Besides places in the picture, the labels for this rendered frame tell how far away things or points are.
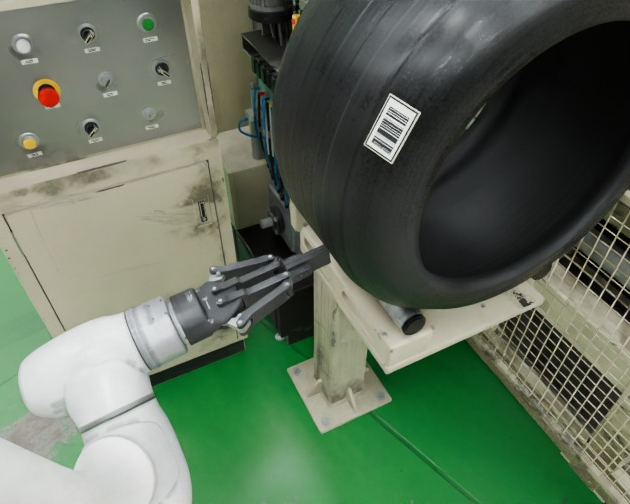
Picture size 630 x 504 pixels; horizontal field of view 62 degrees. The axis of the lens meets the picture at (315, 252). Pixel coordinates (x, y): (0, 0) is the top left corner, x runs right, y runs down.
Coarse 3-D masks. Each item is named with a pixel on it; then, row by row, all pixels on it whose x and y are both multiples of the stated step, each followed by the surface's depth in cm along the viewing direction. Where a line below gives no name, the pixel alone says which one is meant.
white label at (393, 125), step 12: (384, 108) 55; (396, 108) 54; (408, 108) 53; (384, 120) 55; (396, 120) 54; (408, 120) 53; (372, 132) 56; (384, 132) 55; (396, 132) 54; (408, 132) 54; (372, 144) 56; (384, 144) 55; (396, 144) 55; (384, 156) 56; (396, 156) 55
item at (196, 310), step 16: (192, 288) 74; (208, 288) 76; (176, 304) 71; (192, 304) 71; (208, 304) 74; (240, 304) 74; (192, 320) 71; (208, 320) 72; (224, 320) 72; (192, 336) 71; (208, 336) 73
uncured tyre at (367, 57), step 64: (320, 0) 64; (384, 0) 57; (448, 0) 52; (512, 0) 51; (576, 0) 53; (320, 64) 62; (384, 64) 55; (448, 64) 52; (512, 64) 54; (576, 64) 91; (320, 128) 62; (448, 128) 56; (512, 128) 102; (576, 128) 94; (320, 192) 65; (384, 192) 59; (448, 192) 106; (512, 192) 101; (576, 192) 93; (384, 256) 66; (448, 256) 97; (512, 256) 95
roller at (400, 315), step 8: (384, 304) 90; (392, 312) 88; (400, 312) 87; (408, 312) 86; (416, 312) 86; (400, 320) 87; (408, 320) 86; (416, 320) 86; (424, 320) 87; (400, 328) 87; (408, 328) 86; (416, 328) 87
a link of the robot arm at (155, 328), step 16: (144, 304) 71; (160, 304) 71; (128, 320) 69; (144, 320) 69; (160, 320) 69; (176, 320) 71; (144, 336) 68; (160, 336) 69; (176, 336) 70; (144, 352) 68; (160, 352) 69; (176, 352) 71
